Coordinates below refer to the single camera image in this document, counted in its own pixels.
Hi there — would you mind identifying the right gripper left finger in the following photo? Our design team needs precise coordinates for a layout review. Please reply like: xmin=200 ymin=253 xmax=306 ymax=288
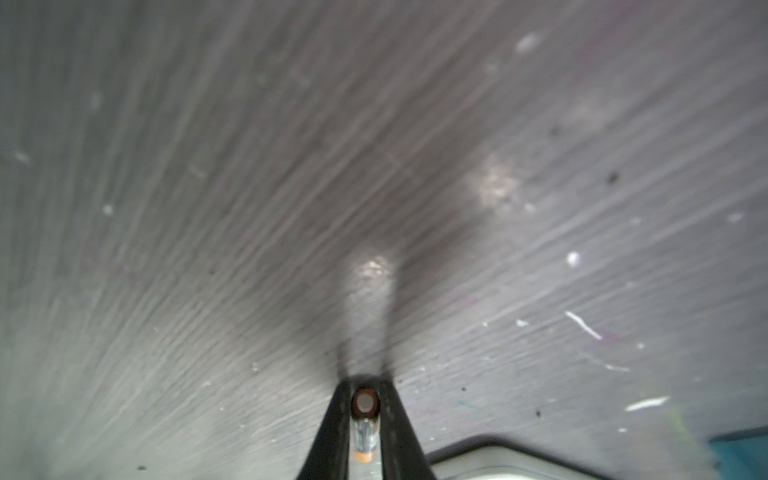
xmin=296 ymin=380 xmax=353 ymax=480

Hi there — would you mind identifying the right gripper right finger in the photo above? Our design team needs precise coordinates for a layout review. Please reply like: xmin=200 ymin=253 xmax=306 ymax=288
xmin=376 ymin=379 xmax=437 ymax=480

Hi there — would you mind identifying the AAA battery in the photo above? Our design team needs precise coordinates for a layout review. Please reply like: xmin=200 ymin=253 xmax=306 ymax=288
xmin=351 ymin=387 xmax=380 ymax=463

